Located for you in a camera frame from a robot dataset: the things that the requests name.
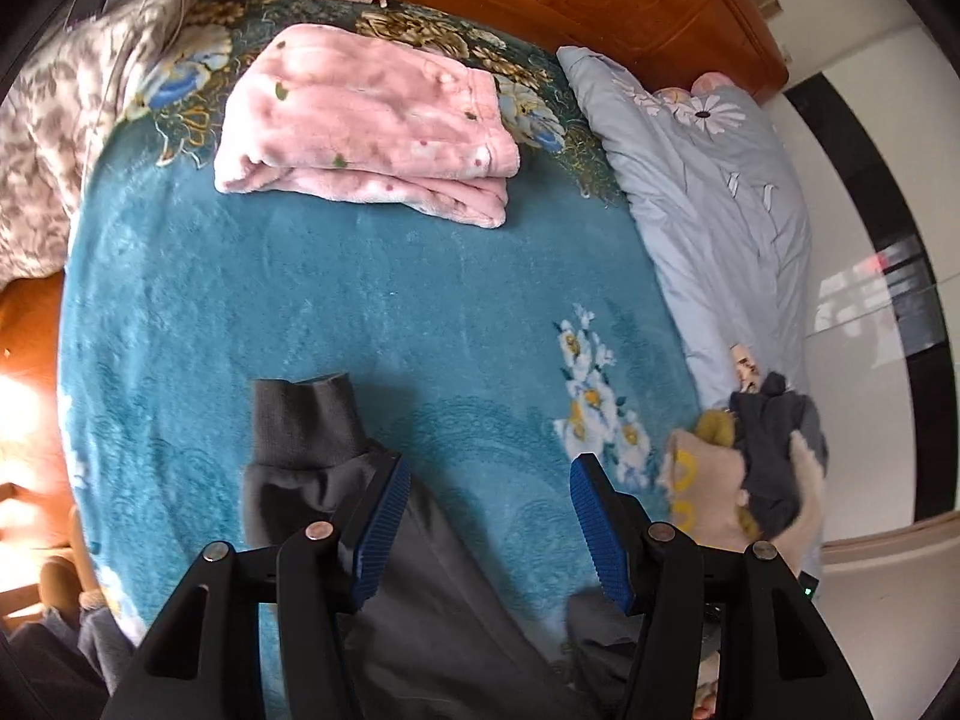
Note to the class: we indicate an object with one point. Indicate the pink folded fleece garment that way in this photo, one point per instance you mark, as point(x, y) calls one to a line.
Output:
point(360, 112)

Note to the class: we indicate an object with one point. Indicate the dark grey cloth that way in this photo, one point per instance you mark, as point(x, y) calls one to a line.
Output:
point(765, 450)

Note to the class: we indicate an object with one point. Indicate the light blue daisy quilt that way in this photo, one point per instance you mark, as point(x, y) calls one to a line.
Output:
point(720, 202)

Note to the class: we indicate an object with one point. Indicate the grey sweatpants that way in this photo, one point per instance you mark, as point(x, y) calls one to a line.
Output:
point(450, 615)

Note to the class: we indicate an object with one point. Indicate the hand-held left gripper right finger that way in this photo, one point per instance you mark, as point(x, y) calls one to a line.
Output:
point(600, 532)

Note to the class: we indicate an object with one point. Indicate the beige plush garment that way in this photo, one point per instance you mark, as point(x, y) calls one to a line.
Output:
point(712, 487)

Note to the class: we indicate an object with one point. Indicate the teal floral blanket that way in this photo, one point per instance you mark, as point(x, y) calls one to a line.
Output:
point(300, 300)

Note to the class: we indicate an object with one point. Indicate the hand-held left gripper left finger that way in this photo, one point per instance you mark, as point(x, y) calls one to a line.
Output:
point(382, 532)

